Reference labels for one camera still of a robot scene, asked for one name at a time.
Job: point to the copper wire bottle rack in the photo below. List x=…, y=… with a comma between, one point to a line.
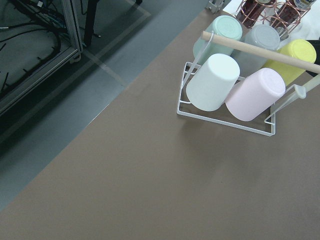
x=281, y=15

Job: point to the green cup in rack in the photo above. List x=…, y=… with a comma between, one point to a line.
x=225, y=26

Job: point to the pink cup in rack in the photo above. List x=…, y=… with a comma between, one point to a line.
x=253, y=95

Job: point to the white cup rack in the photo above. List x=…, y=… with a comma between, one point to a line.
x=266, y=124

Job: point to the grey cup in rack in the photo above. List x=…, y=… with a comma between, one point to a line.
x=263, y=36

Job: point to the white cup in rack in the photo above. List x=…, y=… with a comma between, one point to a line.
x=211, y=84

